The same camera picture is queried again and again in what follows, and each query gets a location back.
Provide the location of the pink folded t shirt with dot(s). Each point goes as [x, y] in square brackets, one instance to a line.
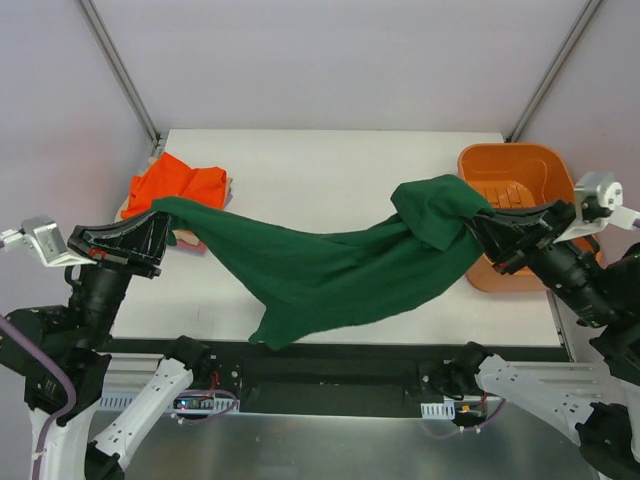
[188, 241]

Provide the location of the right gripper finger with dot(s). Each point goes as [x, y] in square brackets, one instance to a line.
[509, 246]
[548, 217]

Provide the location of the left white cable duct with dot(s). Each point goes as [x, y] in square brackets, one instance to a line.
[184, 405]

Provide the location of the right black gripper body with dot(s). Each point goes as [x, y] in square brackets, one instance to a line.
[523, 248]

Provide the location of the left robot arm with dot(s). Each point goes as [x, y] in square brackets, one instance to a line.
[58, 349]

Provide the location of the left aluminium frame post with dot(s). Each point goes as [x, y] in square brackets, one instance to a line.
[107, 46]

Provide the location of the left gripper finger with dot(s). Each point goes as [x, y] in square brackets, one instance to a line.
[147, 231]
[151, 255]

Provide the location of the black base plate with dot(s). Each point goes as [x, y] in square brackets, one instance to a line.
[344, 380]

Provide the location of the beige folded t shirt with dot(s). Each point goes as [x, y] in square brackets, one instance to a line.
[227, 190]

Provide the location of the right aluminium frame post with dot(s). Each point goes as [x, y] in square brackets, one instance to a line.
[568, 46]

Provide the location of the aluminium frame post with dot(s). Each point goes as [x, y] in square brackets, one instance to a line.
[568, 46]
[107, 46]

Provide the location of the orange folded t shirt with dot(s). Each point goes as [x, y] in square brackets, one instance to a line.
[180, 185]

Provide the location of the white cable duct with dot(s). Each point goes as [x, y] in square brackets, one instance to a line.
[184, 405]
[438, 411]

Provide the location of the dark green t shirt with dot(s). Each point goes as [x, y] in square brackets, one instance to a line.
[316, 282]

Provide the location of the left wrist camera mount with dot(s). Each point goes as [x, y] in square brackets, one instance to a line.
[41, 236]

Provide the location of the orange plastic basket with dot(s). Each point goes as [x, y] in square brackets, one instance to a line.
[512, 176]

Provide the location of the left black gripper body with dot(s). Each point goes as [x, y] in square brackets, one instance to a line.
[114, 260]

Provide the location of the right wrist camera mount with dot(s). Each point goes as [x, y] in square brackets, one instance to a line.
[598, 201]

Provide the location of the right white cable duct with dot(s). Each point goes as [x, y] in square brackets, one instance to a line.
[438, 411]

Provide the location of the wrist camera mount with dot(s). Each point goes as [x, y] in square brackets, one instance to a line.
[598, 201]
[41, 236]

